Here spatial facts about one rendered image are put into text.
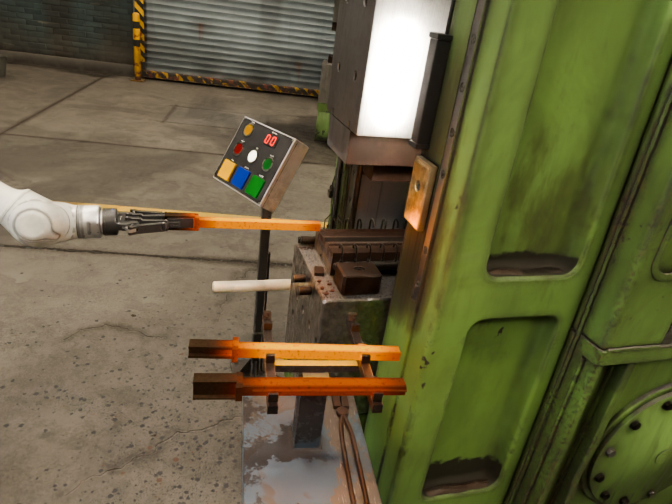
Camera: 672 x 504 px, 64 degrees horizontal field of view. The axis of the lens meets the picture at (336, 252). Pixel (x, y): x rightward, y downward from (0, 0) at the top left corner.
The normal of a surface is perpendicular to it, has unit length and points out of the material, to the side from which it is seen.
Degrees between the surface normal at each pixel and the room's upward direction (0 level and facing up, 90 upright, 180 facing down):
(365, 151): 90
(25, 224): 73
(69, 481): 0
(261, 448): 0
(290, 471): 0
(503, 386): 90
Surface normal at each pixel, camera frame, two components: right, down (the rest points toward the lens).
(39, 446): 0.13, -0.89
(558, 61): 0.28, 0.44
